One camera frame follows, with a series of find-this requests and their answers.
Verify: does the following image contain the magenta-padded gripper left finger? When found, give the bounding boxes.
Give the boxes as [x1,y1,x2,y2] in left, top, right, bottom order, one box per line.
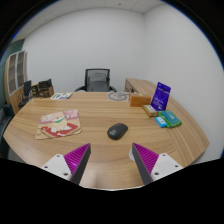
[41,142,92,185]

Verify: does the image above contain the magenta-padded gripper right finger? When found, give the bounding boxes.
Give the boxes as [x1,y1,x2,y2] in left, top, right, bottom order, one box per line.
[131,142,184,186]

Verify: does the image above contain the black computer mouse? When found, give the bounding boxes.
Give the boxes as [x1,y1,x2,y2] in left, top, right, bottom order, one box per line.
[106,122,129,141]

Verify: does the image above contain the cartoon dog print mouse pad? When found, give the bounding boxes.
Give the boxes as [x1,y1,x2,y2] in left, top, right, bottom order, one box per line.
[34,109,83,140]

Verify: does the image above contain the small blue box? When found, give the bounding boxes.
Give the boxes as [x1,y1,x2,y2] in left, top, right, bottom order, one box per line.
[154,116,168,129]

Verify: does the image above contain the green packet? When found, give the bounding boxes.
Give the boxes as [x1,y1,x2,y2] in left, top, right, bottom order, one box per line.
[157,110,183,129]

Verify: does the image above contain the small tan box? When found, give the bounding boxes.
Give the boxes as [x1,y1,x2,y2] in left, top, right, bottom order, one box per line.
[141,104,159,118]

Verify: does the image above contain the brown wooden box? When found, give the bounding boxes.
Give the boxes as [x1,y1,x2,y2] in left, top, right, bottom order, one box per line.
[129,93,152,108]

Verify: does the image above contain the green and white leaflet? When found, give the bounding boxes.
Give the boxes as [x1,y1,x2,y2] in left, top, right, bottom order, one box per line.
[49,92,74,101]

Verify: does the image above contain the purple retail package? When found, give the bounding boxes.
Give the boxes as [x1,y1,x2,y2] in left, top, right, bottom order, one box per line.
[150,81,172,112]

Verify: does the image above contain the grey round print sheet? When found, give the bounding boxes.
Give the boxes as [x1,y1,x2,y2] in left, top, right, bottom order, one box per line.
[107,91,130,102]

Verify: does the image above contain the wooden side desk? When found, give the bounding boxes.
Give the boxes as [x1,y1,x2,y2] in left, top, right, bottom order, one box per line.
[124,77,158,96]

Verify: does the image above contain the stack of dark boxes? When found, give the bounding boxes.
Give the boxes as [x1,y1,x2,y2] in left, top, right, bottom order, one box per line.
[31,78,55,99]

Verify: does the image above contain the black mesh office chair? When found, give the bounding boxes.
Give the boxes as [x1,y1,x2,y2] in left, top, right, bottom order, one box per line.
[73,68,118,93]

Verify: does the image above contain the black leather armchair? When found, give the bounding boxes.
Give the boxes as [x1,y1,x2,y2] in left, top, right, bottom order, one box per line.
[0,103,15,158]

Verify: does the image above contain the small black chair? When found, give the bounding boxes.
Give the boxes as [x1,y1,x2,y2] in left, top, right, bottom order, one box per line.
[18,79,34,108]

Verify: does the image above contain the wooden shelf cabinet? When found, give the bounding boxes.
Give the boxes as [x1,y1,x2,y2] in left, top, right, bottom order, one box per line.
[3,49,29,114]

